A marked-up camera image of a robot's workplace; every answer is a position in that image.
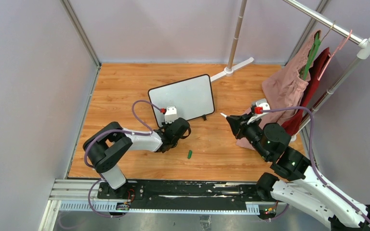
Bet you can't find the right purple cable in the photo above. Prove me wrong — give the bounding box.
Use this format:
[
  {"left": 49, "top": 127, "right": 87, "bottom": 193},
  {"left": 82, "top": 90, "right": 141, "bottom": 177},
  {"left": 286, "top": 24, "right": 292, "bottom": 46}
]
[{"left": 255, "top": 106, "right": 370, "bottom": 231}]

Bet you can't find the green clothes hanger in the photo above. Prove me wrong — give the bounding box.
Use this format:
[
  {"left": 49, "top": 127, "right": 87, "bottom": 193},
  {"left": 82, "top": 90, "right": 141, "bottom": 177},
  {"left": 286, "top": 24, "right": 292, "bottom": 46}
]
[{"left": 300, "top": 30, "right": 321, "bottom": 80}]

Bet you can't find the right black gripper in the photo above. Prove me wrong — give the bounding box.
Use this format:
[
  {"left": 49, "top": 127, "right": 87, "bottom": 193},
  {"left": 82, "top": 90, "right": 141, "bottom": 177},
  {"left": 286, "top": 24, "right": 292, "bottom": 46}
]
[{"left": 226, "top": 111, "right": 270, "bottom": 160}]

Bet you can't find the small whiteboard black frame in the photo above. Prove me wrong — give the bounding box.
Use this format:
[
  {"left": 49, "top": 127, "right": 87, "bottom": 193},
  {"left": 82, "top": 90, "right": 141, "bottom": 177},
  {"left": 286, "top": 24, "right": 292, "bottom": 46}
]
[{"left": 147, "top": 74, "right": 215, "bottom": 120}]

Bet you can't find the dark red garment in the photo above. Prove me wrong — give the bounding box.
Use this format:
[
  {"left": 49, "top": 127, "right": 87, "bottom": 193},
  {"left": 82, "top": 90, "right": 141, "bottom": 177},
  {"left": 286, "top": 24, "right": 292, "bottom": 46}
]
[{"left": 282, "top": 47, "right": 330, "bottom": 136}]

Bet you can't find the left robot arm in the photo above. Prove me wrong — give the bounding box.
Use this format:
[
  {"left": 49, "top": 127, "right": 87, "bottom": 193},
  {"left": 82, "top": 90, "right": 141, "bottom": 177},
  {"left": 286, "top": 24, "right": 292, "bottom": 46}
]
[{"left": 83, "top": 118, "right": 191, "bottom": 199}]

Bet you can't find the pink clothes hanger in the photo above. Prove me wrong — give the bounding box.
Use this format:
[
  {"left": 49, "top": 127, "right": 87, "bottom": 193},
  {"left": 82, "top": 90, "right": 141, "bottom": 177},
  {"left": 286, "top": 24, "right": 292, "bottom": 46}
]
[{"left": 317, "top": 29, "right": 353, "bottom": 81}]

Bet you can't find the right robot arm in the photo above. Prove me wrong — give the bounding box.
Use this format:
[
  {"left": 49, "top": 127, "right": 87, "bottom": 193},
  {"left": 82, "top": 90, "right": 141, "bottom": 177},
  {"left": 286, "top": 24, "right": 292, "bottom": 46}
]
[{"left": 224, "top": 113, "right": 370, "bottom": 231}]

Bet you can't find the metal clothes rack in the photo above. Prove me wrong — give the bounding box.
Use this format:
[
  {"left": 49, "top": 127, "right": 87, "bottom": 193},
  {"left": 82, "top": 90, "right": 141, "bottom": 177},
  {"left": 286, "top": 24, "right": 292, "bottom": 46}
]
[{"left": 210, "top": 0, "right": 370, "bottom": 142}]

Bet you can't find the purple cable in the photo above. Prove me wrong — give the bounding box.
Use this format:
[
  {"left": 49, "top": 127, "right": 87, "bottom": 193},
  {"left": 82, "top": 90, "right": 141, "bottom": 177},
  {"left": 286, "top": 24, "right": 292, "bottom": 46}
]
[
  {"left": 255, "top": 106, "right": 370, "bottom": 231},
  {"left": 57, "top": 100, "right": 167, "bottom": 230}
]

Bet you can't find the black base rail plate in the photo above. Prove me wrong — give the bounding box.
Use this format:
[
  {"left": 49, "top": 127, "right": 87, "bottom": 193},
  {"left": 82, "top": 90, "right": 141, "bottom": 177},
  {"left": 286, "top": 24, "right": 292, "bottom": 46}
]
[{"left": 48, "top": 178, "right": 336, "bottom": 220}]

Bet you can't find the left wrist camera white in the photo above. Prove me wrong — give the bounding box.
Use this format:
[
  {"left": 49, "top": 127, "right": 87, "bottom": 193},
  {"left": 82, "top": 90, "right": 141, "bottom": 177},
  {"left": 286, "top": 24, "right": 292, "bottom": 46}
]
[{"left": 160, "top": 106, "right": 178, "bottom": 125}]

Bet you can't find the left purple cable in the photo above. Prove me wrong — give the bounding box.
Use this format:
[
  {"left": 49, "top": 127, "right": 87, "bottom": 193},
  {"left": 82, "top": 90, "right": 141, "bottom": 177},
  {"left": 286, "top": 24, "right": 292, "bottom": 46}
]
[{"left": 57, "top": 100, "right": 167, "bottom": 230}]

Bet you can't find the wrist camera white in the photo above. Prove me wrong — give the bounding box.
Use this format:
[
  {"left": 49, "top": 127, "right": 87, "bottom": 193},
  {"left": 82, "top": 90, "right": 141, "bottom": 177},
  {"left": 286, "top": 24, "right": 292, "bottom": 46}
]
[
  {"left": 160, "top": 106, "right": 178, "bottom": 125},
  {"left": 247, "top": 98, "right": 270, "bottom": 124}
]

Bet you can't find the green marker cap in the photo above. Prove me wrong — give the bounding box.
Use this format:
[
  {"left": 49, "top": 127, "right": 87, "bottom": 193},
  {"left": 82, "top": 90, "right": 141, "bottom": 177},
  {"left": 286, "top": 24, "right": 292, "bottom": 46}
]
[{"left": 187, "top": 150, "right": 193, "bottom": 159}]

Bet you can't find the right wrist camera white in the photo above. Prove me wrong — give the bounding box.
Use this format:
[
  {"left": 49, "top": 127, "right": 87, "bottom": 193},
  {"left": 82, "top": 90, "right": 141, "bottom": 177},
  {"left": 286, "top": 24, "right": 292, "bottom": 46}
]
[{"left": 247, "top": 98, "right": 270, "bottom": 124}]

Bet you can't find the pink garment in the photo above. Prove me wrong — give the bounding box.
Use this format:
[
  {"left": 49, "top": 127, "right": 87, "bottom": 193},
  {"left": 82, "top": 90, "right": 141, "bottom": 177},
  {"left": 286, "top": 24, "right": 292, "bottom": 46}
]
[{"left": 236, "top": 30, "right": 321, "bottom": 150}]

